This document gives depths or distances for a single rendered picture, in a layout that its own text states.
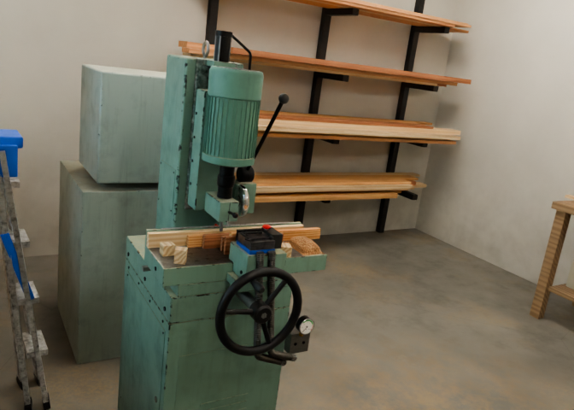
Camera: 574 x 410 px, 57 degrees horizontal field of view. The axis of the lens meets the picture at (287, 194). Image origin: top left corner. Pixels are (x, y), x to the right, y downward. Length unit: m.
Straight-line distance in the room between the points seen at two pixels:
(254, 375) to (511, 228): 3.49
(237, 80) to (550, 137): 3.55
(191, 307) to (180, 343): 0.13
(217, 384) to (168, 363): 0.21
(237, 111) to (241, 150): 0.13
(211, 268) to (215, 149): 0.38
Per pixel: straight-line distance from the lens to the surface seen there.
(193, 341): 1.81
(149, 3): 4.02
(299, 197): 4.16
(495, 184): 5.14
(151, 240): 1.80
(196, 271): 1.70
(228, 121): 1.70
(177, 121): 1.95
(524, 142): 4.99
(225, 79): 1.69
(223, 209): 1.79
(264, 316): 1.62
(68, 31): 3.90
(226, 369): 1.92
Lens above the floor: 1.55
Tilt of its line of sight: 14 degrees down
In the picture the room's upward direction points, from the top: 7 degrees clockwise
